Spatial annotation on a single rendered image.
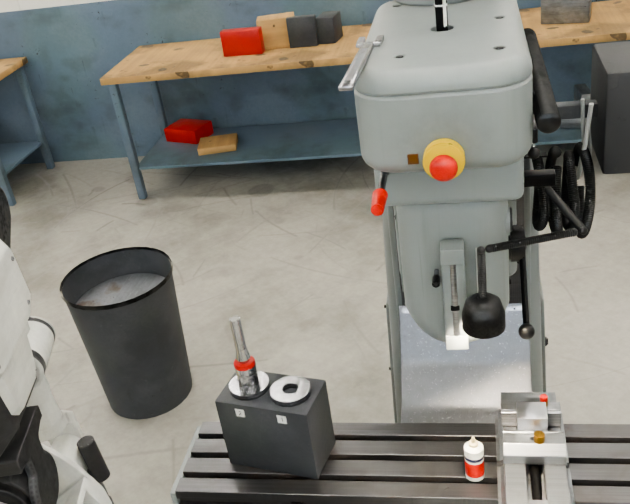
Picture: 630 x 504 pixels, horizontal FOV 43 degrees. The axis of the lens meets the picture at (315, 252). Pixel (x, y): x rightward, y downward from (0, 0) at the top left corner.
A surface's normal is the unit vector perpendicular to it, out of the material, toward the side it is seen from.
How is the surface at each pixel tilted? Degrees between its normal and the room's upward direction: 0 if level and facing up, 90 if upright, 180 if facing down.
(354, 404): 0
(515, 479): 0
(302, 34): 90
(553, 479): 0
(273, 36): 90
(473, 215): 90
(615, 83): 90
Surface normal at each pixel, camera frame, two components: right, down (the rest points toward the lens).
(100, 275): 0.57, 0.28
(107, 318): -0.04, 0.55
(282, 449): -0.35, 0.51
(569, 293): -0.14, -0.86
